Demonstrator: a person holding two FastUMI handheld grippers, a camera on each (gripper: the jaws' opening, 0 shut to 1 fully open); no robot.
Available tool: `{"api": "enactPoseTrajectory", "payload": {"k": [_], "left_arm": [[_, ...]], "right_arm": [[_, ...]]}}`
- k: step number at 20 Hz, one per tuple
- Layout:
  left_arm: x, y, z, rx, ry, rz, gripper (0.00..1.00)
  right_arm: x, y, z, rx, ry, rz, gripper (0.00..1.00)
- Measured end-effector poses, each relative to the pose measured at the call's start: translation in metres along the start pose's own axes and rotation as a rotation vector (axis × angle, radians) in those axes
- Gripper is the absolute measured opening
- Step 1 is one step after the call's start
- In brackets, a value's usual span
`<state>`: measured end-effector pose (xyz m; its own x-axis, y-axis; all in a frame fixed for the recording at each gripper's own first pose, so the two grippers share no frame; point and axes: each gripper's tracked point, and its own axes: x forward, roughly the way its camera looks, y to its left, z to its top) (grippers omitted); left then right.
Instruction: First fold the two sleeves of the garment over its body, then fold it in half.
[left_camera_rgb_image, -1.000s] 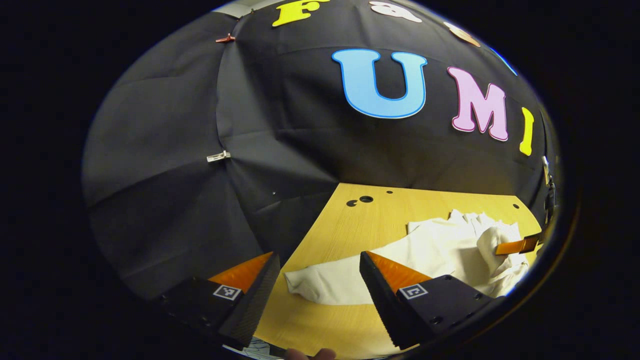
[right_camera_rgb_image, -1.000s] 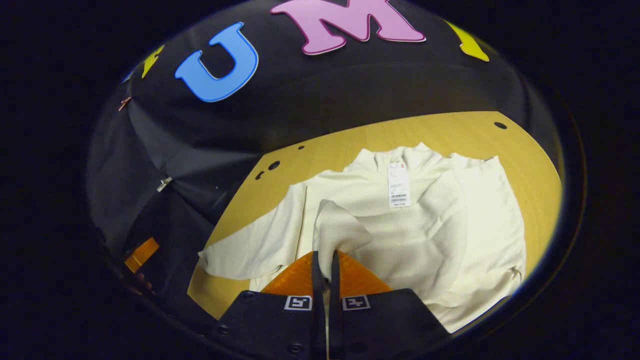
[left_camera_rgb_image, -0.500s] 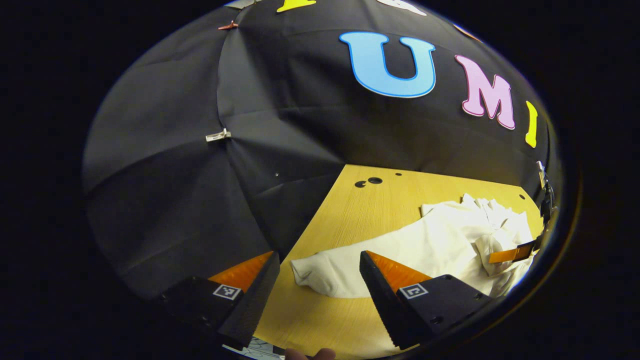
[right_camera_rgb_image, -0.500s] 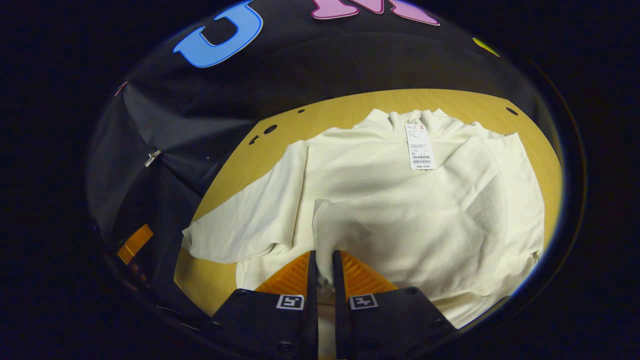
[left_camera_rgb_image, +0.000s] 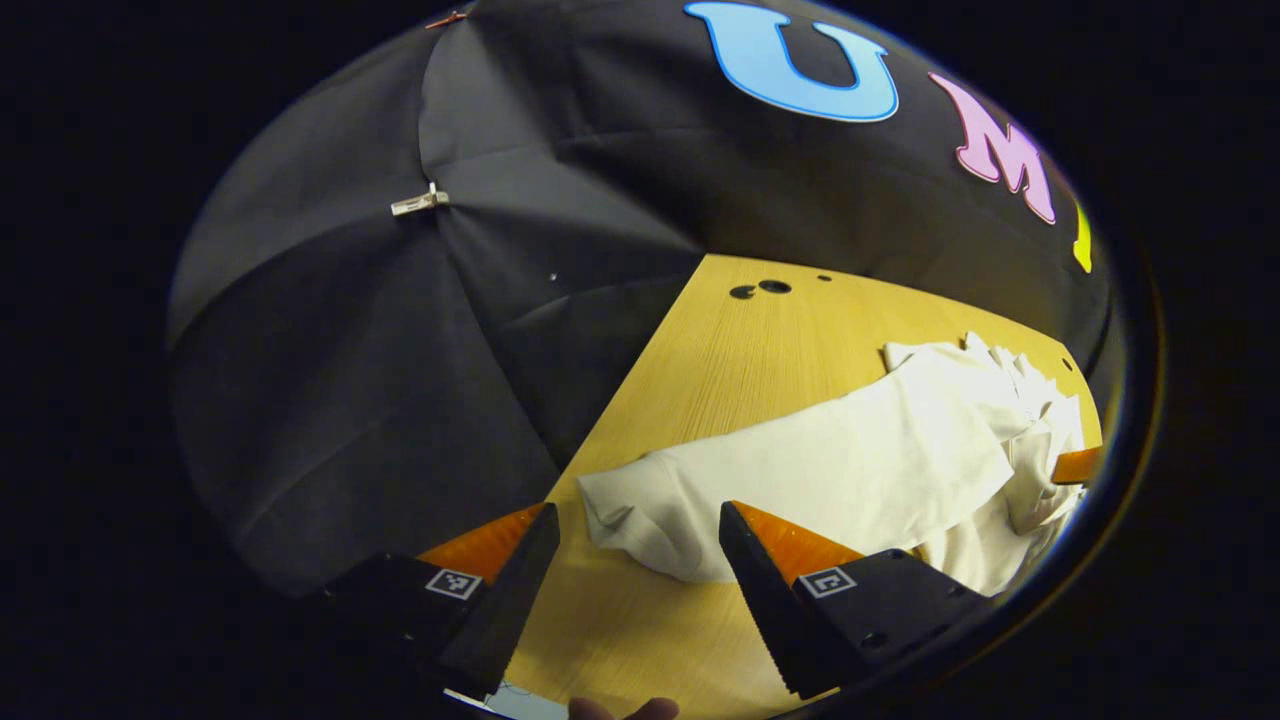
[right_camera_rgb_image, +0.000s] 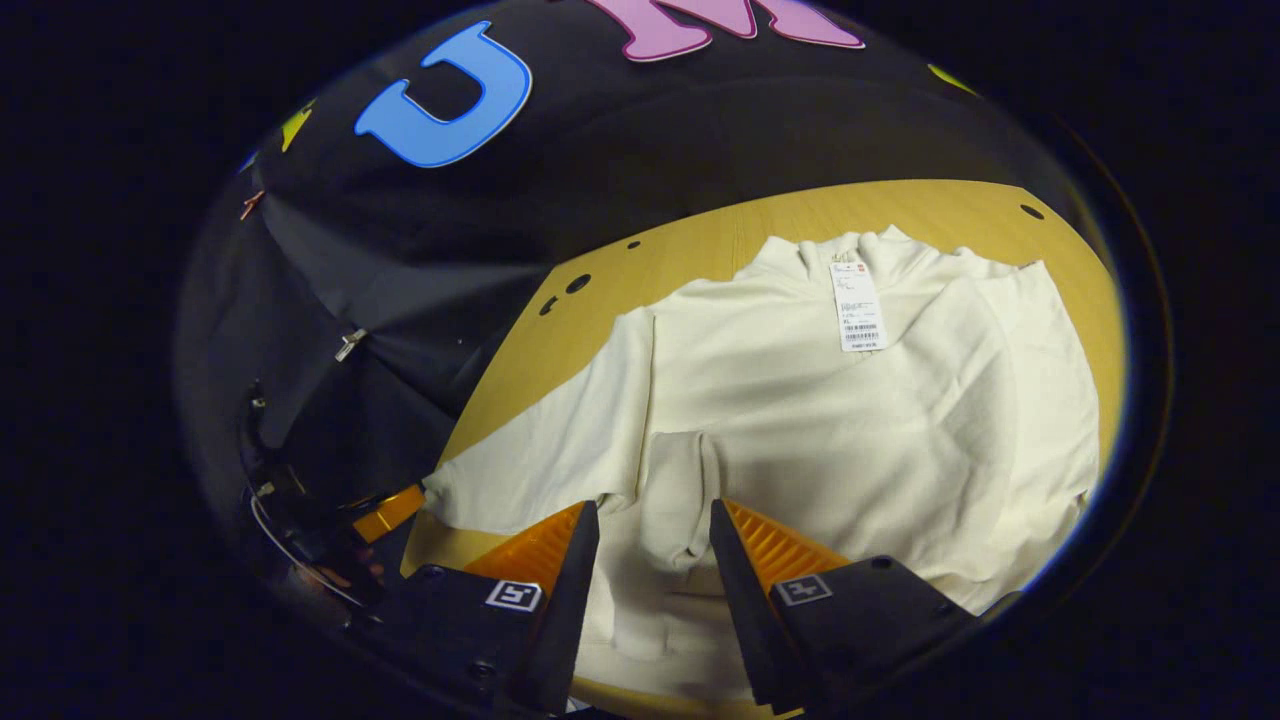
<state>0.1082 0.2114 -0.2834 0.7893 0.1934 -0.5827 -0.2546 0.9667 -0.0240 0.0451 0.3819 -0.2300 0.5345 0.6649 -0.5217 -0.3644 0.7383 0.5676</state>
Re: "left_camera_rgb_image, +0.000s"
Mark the black backdrop cloth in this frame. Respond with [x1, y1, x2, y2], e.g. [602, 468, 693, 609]
[165, 0, 1113, 599]

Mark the silver metal clip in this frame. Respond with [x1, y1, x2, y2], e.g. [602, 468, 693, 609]
[390, 182, 451, 218]

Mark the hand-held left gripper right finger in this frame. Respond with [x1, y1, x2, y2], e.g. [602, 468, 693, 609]
[718, 500, 996, 701]

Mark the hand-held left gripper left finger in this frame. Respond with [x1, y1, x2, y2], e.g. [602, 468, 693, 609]
[320, 502, 561, 701]

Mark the cream sweatshirt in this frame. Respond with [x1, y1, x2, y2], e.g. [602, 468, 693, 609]
[577, 332, 1089, 598]

